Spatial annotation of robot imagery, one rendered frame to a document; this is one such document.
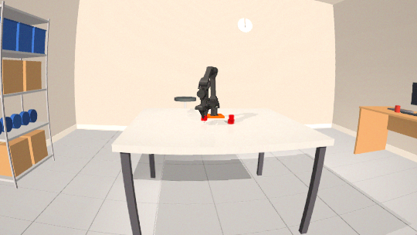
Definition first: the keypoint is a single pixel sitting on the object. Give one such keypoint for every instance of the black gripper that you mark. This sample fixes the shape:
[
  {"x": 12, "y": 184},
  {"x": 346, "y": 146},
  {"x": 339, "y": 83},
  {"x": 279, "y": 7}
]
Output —
[{"x": 202, "y": 107}]

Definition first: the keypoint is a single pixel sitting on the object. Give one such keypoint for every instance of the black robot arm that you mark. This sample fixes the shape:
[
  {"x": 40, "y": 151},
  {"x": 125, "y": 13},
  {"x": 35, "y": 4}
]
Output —
[{"x": 206, "y": 82}]

